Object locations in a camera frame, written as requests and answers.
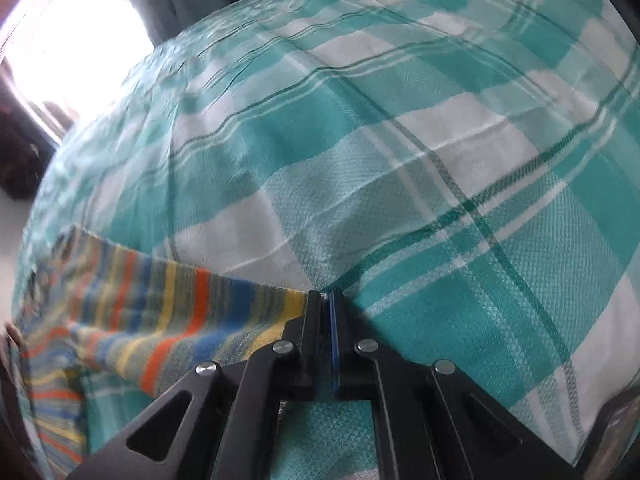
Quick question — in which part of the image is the dark grey object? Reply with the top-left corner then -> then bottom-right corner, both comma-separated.
575,392 -> 637,480

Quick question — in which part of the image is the teal plaid bed blanket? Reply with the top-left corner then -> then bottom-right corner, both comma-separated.
12,0 -> 636,480

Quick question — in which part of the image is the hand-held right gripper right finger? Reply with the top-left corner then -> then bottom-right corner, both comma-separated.
327,287 -> 583,480

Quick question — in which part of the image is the dark cloth bundle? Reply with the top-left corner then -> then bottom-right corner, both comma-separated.
0,60 -> 57,201

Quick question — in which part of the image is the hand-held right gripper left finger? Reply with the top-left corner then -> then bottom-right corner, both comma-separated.
65,290 -> 331,480

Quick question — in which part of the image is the grey curtain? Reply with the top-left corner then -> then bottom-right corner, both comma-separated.
112,0 -> 236,48

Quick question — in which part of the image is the bright window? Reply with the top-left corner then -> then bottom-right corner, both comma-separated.
0,0 -> 153,146

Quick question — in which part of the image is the striped knit garment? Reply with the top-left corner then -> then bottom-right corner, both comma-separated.
12,225 -> 308,476

